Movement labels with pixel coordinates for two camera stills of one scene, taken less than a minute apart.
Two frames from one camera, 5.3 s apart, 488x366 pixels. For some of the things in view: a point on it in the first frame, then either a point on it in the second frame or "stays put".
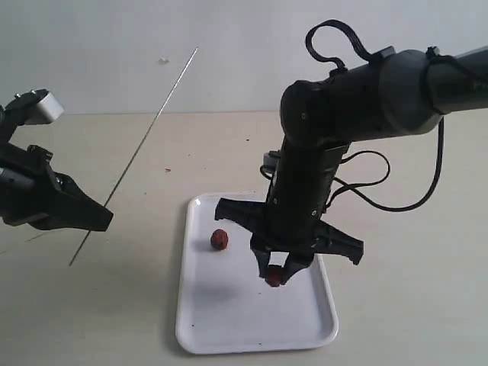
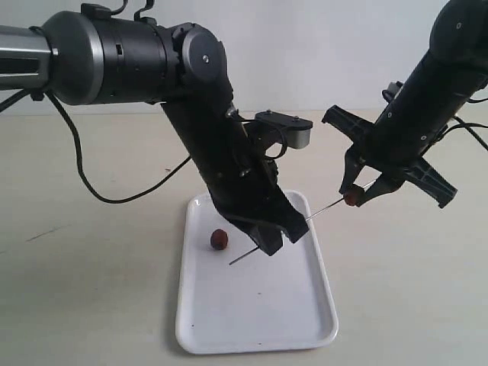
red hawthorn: [219, 239] stays put
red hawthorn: [274, 278] -> [351, 198]
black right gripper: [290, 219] -> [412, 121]
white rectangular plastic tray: [223, 305] stays put
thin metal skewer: [138, 147] -> [306, 219]
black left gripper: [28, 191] -> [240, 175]
